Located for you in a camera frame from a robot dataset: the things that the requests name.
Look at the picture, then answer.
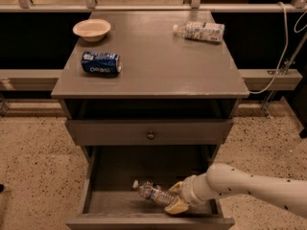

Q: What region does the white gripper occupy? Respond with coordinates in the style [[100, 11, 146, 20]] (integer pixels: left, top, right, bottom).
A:
[[164, 174, 207, 215]]

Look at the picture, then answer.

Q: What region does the clear plastic water bottle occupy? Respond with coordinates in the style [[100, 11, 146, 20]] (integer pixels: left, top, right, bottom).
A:
[[132, 180, 175, 207]]

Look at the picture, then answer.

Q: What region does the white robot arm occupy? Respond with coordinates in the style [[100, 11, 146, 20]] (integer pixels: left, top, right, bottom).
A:
[[165, 163, 307, 218]]

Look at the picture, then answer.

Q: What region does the round dark drawer knob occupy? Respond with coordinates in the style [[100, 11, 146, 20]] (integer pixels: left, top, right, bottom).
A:
[[147, 131, 155, 140]]

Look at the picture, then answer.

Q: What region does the open grey middle drawer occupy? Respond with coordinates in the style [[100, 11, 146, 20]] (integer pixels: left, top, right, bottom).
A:
[[66, 145, 234, 230]]

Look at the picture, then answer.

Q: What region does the closed grey upper drawer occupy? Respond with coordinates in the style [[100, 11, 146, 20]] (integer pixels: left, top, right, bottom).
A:
[[66, 119, 233, 146]]

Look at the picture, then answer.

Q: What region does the blue pepsi can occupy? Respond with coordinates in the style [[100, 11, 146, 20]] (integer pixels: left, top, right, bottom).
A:
[[81, 51, 122, 75]]

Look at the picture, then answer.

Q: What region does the white ceramic bowl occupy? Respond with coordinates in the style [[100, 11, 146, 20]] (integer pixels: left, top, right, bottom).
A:
[[73, 19, 111, 42]]

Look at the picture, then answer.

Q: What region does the white cable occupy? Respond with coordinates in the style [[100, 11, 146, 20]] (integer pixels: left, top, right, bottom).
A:
[[248, 1, 307, 96]]

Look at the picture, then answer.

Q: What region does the metal railing frame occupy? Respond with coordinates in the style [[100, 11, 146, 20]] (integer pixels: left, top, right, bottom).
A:
[[0, 0, 307, 93]]

